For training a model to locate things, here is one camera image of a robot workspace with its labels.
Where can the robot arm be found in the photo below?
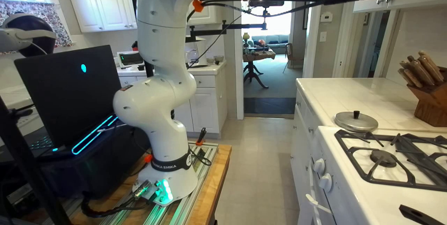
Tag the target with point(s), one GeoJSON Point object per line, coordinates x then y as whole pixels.
{"type": "Point", "coordinates": [164, 88]}

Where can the white base cabinet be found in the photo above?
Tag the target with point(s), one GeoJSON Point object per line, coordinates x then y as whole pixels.
{"type": "Point", "coordinates": [206, 102]}

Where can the pair of bowls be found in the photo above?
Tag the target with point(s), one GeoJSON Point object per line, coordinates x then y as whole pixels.
{"type": "Point", "coordinates": [214, 59]}

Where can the orange black clamp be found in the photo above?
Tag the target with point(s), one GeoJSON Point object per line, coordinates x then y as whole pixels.
{"type": "Point", "coordinates": [200, 137]}

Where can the dark door mat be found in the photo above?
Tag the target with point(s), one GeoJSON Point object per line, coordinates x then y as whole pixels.
{"type": "Point", "coordinates": [269, 105]}

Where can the table lamp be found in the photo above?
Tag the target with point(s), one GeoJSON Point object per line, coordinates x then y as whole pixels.
{"type": "Point", "coordinates": [246, 38]}

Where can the grey sofa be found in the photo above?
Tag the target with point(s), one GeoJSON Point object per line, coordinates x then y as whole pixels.
{"type": "Point", "coordinates": [276, 40]}

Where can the wooden chair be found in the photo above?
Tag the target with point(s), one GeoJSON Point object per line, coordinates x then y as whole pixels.
{"type": "Point", "coordinates": [291, 55]}

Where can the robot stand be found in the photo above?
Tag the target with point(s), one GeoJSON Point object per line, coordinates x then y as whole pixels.
{"type": "Point", "coordinates": [213, 183]}

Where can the window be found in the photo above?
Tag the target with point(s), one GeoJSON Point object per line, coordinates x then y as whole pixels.
{"type": "Point", "coordinates": [276, 20]}

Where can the white appliance with display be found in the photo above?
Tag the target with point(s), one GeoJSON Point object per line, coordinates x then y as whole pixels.
{"type": "Point", "coordinates": [130, 59]}

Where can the stove knob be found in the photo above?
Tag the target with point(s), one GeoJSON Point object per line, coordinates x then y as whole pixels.
{"type": "Point", "coordinates": [325, 182]}
{"type": "Point", "coordinates": [319, 166]}

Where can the thermostat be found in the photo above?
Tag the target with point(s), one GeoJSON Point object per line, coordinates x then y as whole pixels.
{"type": "Point", "coordinates": [326, 16]}

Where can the silver pot lid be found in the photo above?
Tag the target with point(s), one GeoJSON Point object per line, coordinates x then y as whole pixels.
{"type": "Point", "coordinates": [356, 122]}

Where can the black laptop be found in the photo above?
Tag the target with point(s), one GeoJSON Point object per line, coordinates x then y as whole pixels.
{"type": "Point", "coordinates": [70, 95]}

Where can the white gas stove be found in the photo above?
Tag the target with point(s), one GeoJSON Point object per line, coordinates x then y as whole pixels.
{"type": "Point", "coordinates": [352, 204]}

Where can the black stove burner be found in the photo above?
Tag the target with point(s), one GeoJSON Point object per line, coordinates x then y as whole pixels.
{"type": "Point", "coordinates": [383, 158]}

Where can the floral curtain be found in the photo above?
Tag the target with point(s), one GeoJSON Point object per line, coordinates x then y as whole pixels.
{"type": "Point", "coordinates": [45, 15]}

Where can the black stand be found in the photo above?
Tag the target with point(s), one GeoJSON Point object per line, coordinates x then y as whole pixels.
{"type": "Point", "coordinates": [28, 169]}

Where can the wooden knife block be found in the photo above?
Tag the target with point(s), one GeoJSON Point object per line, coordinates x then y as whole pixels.
{"type": "Point", "coordinates": [431, 99]}

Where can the white headset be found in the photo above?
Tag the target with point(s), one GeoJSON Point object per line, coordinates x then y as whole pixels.
{"type": "Point", "coordinates": [21, 36]}

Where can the wooden pedestal table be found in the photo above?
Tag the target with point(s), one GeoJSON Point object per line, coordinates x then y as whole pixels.
{"type": "Point", "coordinates": [256, 57]}

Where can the camera on mount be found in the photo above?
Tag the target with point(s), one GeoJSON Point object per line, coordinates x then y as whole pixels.
{"type": "Point", "coordinates": [266, 2]}

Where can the light switch plate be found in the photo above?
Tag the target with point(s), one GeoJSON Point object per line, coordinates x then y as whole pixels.
{"type": "Point", "coordinates": [323, 36]}

